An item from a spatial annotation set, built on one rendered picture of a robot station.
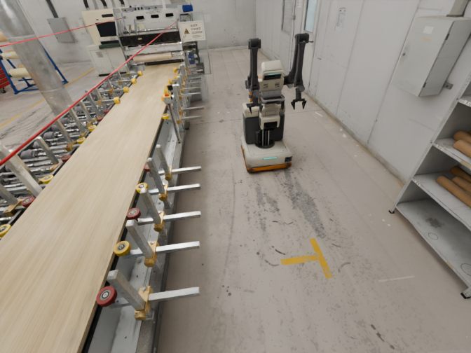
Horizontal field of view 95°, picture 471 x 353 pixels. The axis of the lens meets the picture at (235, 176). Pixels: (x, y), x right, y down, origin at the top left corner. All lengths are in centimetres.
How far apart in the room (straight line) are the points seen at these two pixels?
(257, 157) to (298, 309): 174
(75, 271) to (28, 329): 26
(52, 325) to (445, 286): 262
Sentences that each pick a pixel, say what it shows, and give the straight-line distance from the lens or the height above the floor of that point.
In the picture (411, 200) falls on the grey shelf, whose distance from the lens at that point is 295.
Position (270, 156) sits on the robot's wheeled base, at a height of 27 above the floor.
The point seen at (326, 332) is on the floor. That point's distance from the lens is 205.
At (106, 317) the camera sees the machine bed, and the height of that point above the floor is 74.
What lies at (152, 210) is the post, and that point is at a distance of 141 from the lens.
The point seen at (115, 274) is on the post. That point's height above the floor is 114.
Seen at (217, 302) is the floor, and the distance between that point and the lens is 206.
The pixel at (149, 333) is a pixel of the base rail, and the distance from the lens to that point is 135.
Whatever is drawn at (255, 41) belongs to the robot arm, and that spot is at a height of 161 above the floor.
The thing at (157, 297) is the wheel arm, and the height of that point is 82.
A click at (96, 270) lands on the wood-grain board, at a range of 138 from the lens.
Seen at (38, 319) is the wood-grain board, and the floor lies 90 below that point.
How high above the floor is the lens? 192
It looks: 40 degrees down
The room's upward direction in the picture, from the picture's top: 5 degrees counter-clockwise
